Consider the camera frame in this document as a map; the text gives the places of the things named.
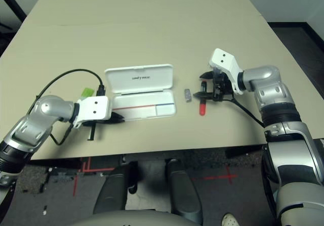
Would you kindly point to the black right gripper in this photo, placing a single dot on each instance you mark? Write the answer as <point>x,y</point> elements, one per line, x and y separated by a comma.
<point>219,87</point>

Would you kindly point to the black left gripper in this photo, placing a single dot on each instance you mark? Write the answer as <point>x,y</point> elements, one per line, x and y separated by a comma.
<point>91,129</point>

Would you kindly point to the black red whiteboard marker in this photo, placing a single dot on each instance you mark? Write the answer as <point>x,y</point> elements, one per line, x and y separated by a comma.
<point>202,109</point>

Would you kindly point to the white plastic pencil case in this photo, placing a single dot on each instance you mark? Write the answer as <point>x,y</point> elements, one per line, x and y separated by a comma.
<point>141,104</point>

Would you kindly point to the green capped translucent highlighter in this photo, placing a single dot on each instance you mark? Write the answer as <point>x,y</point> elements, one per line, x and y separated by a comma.
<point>87,92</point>

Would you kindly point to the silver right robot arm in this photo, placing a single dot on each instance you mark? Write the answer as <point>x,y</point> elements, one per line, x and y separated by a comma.
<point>273,89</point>

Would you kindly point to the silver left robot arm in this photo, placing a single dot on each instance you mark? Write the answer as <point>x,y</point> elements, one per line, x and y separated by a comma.
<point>48,109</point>

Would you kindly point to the dark grey robot left leg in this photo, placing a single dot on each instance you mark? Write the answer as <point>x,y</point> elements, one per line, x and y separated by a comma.
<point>111,193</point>

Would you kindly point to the dark grey robot leg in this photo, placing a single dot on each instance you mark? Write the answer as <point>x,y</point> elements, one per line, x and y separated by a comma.
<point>182,190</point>
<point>111,193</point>

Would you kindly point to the dark grey robot right leg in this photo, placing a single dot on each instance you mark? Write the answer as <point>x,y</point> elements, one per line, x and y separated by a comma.
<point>182,190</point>

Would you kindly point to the light grey robot torso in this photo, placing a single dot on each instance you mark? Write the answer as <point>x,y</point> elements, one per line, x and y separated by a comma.
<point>139,221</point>

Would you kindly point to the white shoe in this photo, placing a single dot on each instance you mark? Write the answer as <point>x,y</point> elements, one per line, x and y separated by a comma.
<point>230,221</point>

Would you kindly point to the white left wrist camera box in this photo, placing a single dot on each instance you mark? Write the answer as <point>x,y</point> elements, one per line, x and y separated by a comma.
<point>93,108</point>

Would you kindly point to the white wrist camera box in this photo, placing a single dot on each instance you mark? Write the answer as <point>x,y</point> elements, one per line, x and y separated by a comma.
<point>93,108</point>
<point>225,59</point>

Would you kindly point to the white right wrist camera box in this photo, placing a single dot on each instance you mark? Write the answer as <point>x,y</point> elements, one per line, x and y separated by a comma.
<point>225,59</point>

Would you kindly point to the black metal chair frame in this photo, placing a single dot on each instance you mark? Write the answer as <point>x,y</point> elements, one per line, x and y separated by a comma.
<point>15,4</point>

